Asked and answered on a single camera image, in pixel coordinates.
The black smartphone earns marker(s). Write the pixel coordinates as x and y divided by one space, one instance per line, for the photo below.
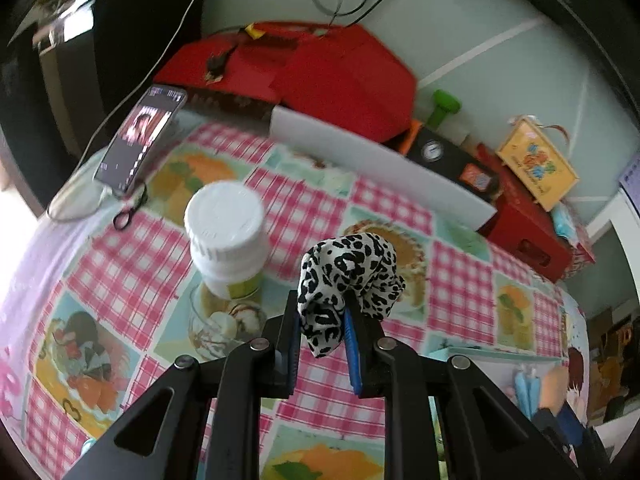
140 140

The blue face mask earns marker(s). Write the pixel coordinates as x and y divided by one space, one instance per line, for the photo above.
527 390

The purple wall calendar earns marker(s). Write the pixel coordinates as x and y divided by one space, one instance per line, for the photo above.
631 172

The light blue wipes packet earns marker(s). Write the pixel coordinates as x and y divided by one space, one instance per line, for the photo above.
565 222

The yellow paper tag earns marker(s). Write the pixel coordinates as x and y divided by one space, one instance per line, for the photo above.
255 31

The black pump with green knob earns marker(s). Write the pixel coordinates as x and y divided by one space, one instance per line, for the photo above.
450 160

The large red gift box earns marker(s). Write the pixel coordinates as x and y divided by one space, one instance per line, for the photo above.
340 80

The white plastic board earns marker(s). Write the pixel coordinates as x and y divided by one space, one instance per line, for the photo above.
360 155

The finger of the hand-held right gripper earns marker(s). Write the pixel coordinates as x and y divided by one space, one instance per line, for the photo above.
570 425

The white shelf frame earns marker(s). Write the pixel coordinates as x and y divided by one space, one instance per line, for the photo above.
612 220

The pink checkered printed tablecloth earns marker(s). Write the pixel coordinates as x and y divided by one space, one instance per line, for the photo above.
125 270

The white plastic jar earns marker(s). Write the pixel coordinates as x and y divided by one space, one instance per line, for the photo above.
225 230

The small black scissors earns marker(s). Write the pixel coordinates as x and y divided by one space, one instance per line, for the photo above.
122 220

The red patterned small box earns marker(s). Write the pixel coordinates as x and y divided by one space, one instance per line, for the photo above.
580 255

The black cabinet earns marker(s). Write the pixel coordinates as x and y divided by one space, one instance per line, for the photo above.
75 60

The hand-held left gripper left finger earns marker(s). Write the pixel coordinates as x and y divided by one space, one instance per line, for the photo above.
296 332

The leopard print scrunchie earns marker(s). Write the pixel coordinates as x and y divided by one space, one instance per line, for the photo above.
350 270

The teal cardboard box lid tray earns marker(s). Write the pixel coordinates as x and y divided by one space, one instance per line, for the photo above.
500 353

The yellow gift bag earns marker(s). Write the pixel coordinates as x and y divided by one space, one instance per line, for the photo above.
537 162

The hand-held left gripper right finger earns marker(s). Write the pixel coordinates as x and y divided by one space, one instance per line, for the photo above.
352 355

